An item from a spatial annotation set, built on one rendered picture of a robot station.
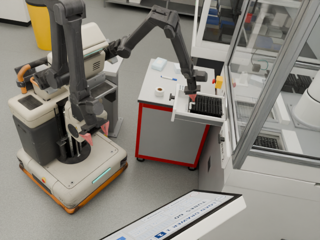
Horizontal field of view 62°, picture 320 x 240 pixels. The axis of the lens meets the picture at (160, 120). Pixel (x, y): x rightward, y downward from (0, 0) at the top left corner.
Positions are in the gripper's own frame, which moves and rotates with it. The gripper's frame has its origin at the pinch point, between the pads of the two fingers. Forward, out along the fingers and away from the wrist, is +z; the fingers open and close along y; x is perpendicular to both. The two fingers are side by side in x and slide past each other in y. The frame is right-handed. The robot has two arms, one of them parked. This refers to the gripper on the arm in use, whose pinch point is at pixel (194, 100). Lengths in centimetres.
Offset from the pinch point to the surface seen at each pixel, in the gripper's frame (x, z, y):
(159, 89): -26.5, 6.3, 28.4
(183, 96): -15.5, 7.0, 9.1
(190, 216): 94, -16, -7
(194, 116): 8.3, 6.9, -0.3
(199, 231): 100, -18, -10
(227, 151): 37.7, 9.2, -19.6
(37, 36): -178, 1, 224
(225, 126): 17.8, 8.2, -19.2
